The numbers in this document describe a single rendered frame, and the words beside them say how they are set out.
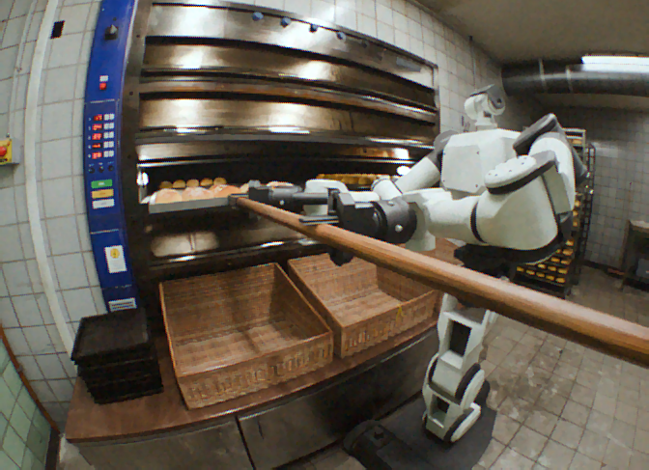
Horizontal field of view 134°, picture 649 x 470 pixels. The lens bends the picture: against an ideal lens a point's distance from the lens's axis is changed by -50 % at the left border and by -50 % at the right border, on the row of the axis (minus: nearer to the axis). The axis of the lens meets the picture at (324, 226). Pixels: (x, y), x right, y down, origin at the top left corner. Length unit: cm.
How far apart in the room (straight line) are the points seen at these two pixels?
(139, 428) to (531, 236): 105
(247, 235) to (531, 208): 111
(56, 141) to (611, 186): 581
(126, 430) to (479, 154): 123
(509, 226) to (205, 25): 132
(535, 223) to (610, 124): 494
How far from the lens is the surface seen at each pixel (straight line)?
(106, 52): 129
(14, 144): 133
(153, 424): 99
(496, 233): 38
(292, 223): 50
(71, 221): 127
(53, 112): 132
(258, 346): 118
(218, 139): 106
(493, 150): 67
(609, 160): 520
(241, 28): 141
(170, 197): 91
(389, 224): 48
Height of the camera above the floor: 129
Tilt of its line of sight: 12 degrees down
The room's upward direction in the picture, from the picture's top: straight up
